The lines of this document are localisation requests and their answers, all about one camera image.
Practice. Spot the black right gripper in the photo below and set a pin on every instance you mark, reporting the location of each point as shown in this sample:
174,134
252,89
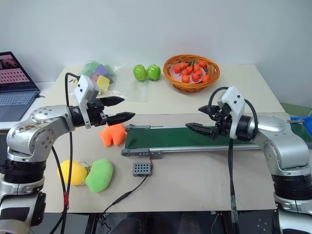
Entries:
223,124

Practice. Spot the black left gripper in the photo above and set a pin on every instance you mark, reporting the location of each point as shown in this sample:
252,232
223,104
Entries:
96,114

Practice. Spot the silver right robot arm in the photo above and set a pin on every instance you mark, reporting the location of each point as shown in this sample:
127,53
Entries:
282,143

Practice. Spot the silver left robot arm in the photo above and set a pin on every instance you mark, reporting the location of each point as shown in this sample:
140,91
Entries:
41,131

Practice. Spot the green conveyor belt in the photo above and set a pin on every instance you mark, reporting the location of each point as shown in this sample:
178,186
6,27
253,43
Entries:
170,139

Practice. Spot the orange plush toy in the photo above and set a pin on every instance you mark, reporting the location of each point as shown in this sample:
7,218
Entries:
113,135

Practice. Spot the clear bag of foam blocks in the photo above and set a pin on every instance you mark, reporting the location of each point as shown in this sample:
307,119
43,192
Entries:
104,75

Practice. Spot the small orange tangerine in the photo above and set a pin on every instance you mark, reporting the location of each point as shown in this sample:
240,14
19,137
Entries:
187,71
177,69
195,77
202,64
196,68
185,79
206,78

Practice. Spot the green apple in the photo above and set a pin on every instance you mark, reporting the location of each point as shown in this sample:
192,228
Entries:
154,72
139,72

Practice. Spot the pink plate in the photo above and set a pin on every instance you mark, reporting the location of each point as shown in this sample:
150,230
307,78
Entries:
203,73

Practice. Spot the orange wicker basket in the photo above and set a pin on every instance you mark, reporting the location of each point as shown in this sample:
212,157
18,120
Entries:
170,78

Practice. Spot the grey perforated control box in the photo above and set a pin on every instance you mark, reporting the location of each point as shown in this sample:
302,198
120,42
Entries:
141,169

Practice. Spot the green plush toy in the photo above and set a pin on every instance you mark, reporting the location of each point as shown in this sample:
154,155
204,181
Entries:
100,175

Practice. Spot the yellow plush toy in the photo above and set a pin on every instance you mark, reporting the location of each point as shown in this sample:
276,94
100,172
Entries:
73,173

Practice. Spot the blue plastic object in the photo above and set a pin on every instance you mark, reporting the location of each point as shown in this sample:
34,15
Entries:
298,120

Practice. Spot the green bin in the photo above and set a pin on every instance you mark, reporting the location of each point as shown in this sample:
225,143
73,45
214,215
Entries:
297,108

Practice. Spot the dark laptop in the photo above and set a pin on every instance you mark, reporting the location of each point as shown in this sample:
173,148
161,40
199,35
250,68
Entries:
14,97

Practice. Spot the black perforated plate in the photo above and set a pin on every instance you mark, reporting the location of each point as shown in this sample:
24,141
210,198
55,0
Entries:
264,224

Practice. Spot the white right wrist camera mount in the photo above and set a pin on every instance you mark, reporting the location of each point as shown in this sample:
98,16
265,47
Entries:
235,102

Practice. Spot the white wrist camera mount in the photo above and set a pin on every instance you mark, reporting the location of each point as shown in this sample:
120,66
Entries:
84,87
235,102

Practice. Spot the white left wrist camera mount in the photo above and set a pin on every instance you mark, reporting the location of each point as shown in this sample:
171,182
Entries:
84,87

